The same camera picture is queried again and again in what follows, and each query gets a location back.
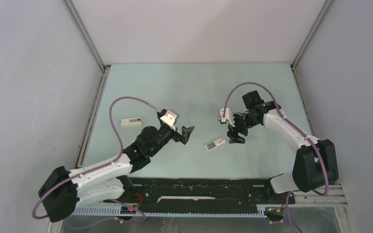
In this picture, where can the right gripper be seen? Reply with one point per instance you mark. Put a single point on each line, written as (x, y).
(233, 131)

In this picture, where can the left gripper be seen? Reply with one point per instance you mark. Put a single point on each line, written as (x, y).
(183, 137)

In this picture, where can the white staple box sleeve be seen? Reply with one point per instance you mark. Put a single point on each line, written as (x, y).
(219, 142)

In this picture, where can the white stapler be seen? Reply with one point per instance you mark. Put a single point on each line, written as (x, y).
(131, 122)

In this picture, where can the staple tray box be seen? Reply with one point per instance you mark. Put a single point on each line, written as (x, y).
(209, 146)

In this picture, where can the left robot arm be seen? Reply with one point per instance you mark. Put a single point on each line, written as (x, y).
(65, 190)

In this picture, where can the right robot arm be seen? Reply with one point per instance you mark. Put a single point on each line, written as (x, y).
(315, 163)

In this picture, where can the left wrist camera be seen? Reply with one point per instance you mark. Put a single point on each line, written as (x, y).
(168, 118)

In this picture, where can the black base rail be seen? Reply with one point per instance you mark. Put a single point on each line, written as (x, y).
(202, 196)

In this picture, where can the left aluminium frame post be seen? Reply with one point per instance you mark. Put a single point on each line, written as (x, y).
(82, 30)

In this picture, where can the aluminium frame post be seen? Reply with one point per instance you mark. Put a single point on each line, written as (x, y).
(82, 30)
(311, 33)

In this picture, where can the right aluminium frame post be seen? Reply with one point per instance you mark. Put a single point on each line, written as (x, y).
(311, 33)

